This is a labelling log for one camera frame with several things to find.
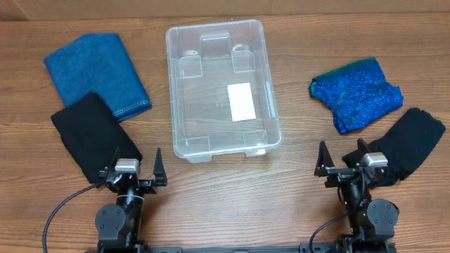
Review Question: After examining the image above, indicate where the blue terry towel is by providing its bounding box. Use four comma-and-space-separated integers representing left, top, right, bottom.
44, 33, 152, 122

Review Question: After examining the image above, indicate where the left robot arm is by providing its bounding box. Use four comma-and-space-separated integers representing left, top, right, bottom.
95, 149, 167, 252

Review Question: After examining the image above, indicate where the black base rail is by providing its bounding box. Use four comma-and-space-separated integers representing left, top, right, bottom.
84, 242, 398, 253

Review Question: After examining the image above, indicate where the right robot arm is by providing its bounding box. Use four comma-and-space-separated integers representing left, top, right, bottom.
309, 138, 399, 252

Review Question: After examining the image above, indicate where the black cloth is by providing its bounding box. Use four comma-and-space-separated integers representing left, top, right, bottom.
342, 107, 447, 188
51, 92, 143, 183

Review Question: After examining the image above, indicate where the clear plastic storage bin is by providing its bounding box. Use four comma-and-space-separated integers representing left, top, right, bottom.
166, 19, 283, 163

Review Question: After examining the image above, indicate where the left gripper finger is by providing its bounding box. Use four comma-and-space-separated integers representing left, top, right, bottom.
108, 146, 120, 169
153, 148, 167, 186

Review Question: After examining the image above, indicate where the sparkly blue fabric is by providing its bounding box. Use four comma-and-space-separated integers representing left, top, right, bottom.
309, 58, 404, 135

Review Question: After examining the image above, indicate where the white label sticker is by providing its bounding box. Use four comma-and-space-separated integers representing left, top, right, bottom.
227, 82, 256, 122

